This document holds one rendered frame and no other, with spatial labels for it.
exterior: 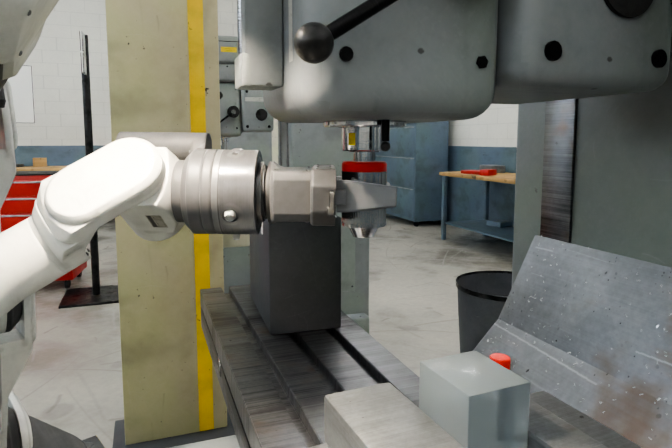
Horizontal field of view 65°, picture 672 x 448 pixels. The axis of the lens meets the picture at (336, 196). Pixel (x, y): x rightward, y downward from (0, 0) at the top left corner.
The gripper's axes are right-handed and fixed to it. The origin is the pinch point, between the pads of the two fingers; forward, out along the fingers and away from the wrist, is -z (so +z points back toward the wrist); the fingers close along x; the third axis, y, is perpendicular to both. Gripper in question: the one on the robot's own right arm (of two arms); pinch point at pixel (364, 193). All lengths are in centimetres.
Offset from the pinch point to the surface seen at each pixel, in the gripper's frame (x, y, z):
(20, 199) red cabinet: 386, 48, 256
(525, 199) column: 29.9, 3.6, -29.0
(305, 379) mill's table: 10.7, 25.5, 6.3
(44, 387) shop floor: 212, 126, 149
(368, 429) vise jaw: -20.2, 14.5, 1.0
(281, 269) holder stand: 26.7, 14.9, 10.7
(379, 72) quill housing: -10.5, -11.2, -0.2
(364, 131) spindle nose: -2.4, -6.5, 0.3
